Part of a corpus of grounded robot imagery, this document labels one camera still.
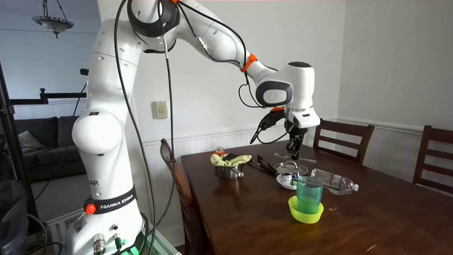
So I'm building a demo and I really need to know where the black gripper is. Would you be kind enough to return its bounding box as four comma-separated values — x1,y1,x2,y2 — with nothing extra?
282,119,308,162

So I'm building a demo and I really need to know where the translucent green cup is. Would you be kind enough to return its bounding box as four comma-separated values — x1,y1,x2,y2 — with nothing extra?
295,174,325,215

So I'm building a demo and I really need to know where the green plastic cup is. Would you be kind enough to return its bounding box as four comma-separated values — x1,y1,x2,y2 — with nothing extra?
287,194,325,225

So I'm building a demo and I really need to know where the metal pot lid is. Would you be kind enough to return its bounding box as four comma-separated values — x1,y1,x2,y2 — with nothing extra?
274,159,311,177

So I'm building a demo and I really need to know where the black spatula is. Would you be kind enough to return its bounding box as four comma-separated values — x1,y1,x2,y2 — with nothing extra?
247,155,280,180

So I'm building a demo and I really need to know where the dark wooden chair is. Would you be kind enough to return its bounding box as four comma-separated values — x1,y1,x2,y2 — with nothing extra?
411,125,453,196
158,138,209,255
312,118,374,167

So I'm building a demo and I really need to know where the clear plastic water bottle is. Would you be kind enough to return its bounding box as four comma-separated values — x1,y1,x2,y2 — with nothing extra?
309,167,360,196

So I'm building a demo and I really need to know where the metal pot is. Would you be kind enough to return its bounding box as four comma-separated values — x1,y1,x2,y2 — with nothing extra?
213,162,246,181

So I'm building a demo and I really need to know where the yellow-green cloth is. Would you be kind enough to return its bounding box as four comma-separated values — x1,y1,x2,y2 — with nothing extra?
209,152,253,169

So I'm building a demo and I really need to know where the robot mounting stand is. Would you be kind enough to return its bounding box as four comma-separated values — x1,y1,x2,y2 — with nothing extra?
135,225,182,255

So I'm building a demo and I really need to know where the dark grey sofa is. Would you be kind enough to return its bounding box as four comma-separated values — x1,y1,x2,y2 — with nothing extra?
12,115,89,183

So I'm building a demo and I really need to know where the grey sofa pillow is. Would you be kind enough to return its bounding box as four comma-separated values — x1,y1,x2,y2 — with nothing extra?
16,129,46,155

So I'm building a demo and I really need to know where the hanging chandelier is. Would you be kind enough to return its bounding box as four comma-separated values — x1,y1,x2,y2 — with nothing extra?
30,0,74,40

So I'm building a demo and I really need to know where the black tripod stand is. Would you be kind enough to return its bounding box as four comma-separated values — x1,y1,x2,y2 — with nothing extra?
0,65,39,232

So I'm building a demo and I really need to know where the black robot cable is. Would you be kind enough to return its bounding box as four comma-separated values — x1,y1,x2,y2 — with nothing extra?
111,0,290,255

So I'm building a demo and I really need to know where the white light switch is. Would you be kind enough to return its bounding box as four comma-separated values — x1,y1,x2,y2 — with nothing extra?
151,99,169,121

